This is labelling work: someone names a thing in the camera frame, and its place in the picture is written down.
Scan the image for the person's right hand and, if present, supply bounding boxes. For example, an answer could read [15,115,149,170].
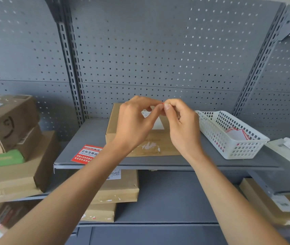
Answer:
[163,98,204,161]

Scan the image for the person's left hand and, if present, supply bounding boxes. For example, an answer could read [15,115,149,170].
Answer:
[113,95,164,151]

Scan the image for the person's left forearm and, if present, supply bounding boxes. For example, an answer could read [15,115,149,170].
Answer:
[0,140,136,245]

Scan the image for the person's right forearm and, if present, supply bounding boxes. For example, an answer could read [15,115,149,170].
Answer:
[184,150,289,245]

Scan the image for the flat cardboard box white label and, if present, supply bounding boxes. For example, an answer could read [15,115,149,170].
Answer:
[105,103,184,157]

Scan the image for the grey perforated back panel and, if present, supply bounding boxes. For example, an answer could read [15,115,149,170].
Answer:
[237,20,290,141]
[66,0,284,120]
[0,0,80,142]

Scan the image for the grey metal shelf board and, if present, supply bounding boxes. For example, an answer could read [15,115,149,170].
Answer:
[246,144,290,196]
[54,118,283,172]
[78,170,241,228]

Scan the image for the red and white stickers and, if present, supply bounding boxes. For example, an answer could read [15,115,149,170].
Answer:
[223,127,251,141]

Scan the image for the white plastic mesh basket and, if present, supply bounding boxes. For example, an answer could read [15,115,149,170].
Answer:
[195,110,270,160]

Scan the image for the red warning label sticker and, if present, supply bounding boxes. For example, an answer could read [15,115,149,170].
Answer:
[71,144,102,165]

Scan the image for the thick brown cardboard box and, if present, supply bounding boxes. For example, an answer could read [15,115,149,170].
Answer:
[91,169,140,205]

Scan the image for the grey slotted shelf upright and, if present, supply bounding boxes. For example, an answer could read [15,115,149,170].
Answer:
[232,3,289,117]
[57,0,90,121]

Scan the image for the thin brown cardboard box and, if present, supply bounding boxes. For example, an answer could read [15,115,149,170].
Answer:
[81,202,117,223]

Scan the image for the white mailing bag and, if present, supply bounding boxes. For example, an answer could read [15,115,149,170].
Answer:
[265,138,290,168]

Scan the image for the cardboard box taped label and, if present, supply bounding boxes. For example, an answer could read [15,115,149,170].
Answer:
[239,178,290,226]

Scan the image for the cardboard box black smile print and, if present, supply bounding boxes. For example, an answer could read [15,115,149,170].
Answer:
[0,94,40,154]

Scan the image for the large flat cardboard box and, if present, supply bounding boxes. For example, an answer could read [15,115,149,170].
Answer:
[0,130,60,206]

